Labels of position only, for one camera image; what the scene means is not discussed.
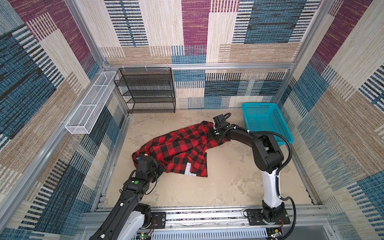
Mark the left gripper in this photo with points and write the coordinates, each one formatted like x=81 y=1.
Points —
x=159 y=167

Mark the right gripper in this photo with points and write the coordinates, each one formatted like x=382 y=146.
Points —
x=211 y=135

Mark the red black plaid shirt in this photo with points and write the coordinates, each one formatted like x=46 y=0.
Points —
x=176 y=149

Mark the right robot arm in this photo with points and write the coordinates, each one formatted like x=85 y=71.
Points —
x=268 y=157

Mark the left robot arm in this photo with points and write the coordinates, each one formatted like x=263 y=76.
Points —
x=129 y=215

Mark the teal plastic basket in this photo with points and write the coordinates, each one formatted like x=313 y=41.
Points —
x=266 y=117

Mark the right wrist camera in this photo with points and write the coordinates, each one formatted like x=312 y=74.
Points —
x=217 y=120

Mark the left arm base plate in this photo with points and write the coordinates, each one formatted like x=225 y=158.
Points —
x=158 y=220

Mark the black wire shelf rack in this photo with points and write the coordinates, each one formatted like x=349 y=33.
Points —
x=147 y=90

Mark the white wire mesh tray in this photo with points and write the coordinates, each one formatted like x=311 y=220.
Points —
x=89 y=110

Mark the aluminium mounting rail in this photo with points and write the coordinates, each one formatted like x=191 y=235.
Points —
x=308 y=222

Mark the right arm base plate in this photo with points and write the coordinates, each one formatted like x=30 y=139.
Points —
x=266 y=216

